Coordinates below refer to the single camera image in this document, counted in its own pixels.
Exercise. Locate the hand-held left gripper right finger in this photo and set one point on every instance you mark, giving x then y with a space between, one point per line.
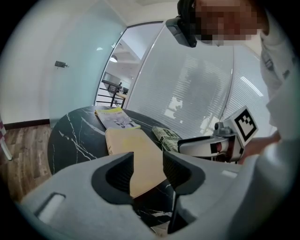
211 199

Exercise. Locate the yellow-green book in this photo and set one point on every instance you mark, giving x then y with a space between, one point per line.
117 118

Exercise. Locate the black head-worn camera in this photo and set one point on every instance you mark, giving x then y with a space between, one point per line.
182 32

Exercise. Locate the person's right forearm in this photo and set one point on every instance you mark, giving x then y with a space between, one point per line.
257 144

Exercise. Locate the white printed t-shirt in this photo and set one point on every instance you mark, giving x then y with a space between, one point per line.
276 187

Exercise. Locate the tan book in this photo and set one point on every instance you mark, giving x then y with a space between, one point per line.
140 159

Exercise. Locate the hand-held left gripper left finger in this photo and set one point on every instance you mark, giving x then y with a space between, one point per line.
82 211

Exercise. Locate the round ceiling lamp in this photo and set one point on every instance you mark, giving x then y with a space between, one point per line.
113 59

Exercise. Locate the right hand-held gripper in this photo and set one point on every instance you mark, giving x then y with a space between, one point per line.
230 133

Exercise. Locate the round black marble table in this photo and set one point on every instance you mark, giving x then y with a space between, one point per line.
77 140

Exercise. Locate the grey book with black lettering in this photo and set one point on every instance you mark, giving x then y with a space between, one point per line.
167 138

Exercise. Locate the black metal railing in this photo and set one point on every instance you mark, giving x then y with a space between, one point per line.
112 100

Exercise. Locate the person's face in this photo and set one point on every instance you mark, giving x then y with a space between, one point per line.
229 21

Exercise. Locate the frosted glass door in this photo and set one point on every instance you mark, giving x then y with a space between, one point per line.
77 70

